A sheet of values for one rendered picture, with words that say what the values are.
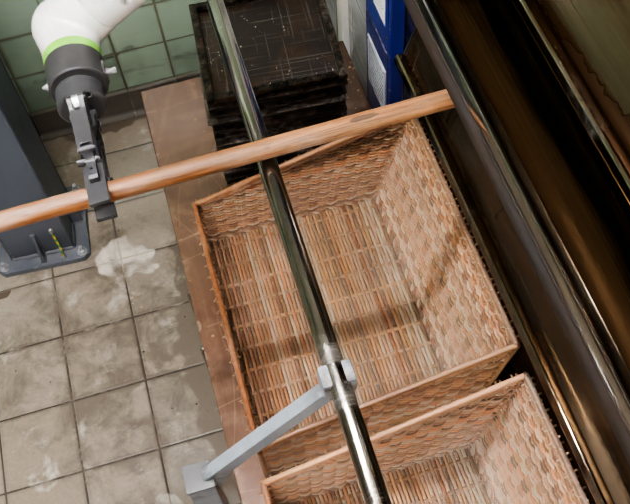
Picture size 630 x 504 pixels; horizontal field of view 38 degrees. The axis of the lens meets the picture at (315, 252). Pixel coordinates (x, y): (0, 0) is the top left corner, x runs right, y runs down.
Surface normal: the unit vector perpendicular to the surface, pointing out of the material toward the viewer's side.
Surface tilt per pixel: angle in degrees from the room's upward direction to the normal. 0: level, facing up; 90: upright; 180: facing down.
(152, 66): 90
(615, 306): 12
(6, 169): 90
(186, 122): 0
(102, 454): 0
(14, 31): 90
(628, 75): 70
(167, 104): 0
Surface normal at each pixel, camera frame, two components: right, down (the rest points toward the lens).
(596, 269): 0.14, -0.57
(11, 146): 0.22, 0.83
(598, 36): -0.92, 0.07
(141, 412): -0.06, -0.52
